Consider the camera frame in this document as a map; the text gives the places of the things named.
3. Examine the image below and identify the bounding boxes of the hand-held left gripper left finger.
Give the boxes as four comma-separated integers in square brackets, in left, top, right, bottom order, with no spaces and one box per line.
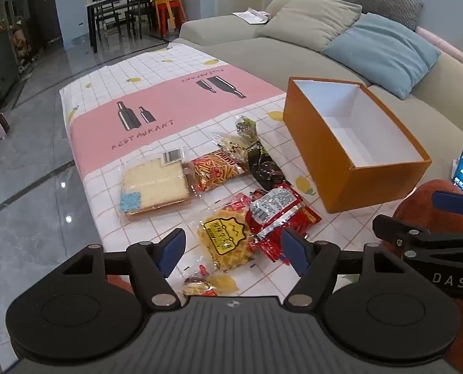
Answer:
[56,227,188,309]

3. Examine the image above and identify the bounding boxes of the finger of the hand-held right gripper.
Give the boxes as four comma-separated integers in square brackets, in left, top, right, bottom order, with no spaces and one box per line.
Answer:
[372,214,463,249]
[428,189,463,218]

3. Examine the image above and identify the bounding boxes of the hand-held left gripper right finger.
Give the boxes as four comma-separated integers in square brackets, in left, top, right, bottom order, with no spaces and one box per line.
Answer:
[280,227,413,308]

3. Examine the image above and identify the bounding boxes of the red snack packet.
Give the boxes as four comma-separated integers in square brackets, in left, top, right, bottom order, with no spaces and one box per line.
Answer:
[251,199,322,263]

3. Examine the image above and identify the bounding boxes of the red packet with silver label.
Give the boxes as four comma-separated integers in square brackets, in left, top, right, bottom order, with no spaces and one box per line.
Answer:
[247,185,306,238]

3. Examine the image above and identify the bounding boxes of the sliced bread packet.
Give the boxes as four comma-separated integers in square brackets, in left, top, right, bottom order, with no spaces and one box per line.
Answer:
[118,148,196,221]

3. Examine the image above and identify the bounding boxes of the orange cardboard box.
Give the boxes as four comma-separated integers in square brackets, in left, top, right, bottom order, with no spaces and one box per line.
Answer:
[283,77,432,214]

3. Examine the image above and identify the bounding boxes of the rust brown cloth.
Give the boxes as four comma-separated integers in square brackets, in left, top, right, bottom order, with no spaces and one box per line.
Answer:
[383,179,463,374]

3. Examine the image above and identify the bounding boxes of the small clear pastry packet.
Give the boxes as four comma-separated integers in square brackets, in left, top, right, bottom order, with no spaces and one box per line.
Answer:
[182,268,240,297]

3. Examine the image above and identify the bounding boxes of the yellow waffle packet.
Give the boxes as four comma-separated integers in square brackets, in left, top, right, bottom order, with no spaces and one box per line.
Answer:
[196,203,264,274]

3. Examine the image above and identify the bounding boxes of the small red yellow packet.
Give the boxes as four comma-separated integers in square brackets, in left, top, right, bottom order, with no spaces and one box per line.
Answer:
[224,193,255,216]

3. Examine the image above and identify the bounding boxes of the dark glossy snack packet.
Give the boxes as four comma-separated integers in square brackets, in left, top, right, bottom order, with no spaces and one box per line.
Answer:
[246,140,290,191]

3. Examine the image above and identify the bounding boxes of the stick snack packet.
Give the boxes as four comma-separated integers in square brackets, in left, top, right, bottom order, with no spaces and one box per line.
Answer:
[185,149,251,194]

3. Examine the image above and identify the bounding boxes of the clear nut snack packet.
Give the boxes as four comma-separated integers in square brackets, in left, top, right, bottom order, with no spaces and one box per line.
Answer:
[210,132,255,160]

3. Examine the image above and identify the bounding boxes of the small green dark packet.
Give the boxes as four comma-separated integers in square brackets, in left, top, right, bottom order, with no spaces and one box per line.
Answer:
[233,115,259,141]

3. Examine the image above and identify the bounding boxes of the pink white printed tablecloth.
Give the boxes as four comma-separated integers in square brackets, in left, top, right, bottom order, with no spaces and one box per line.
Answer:
[59,41,411,308]

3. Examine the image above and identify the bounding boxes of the pink cushion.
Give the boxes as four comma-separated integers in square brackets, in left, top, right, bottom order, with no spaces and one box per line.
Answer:
[415,26,463,69]

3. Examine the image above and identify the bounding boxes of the light blue pillow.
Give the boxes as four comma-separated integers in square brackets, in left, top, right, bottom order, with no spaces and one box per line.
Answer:
[322,12,442,100]

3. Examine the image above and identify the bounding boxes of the beige sofa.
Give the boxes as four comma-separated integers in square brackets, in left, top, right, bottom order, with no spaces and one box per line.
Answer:
[171,0,463,219]

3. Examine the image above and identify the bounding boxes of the striped grey pillow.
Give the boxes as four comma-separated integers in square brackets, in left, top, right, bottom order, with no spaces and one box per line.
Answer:
[338,0,424,32]

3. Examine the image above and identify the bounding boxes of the beige pillow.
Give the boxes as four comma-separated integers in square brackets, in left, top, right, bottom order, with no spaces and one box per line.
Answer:
[255,0,362,53]

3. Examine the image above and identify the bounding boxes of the white papers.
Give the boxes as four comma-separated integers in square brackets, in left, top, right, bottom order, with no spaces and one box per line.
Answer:
[231,7,273,25]

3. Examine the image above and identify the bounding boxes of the red stool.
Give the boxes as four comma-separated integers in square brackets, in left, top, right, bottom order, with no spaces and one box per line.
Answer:
[154,0,188,36]

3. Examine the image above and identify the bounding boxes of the black dining chair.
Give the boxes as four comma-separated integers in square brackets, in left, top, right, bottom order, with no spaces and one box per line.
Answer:
[92,0,122,42]
[123,0,155,40]

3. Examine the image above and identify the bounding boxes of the dining table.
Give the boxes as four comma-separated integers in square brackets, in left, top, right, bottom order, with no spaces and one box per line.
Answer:
[84,0,156,53]

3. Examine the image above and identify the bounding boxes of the cluttered shelf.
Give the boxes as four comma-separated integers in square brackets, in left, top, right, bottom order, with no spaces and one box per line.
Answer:
[9,17,41,71]

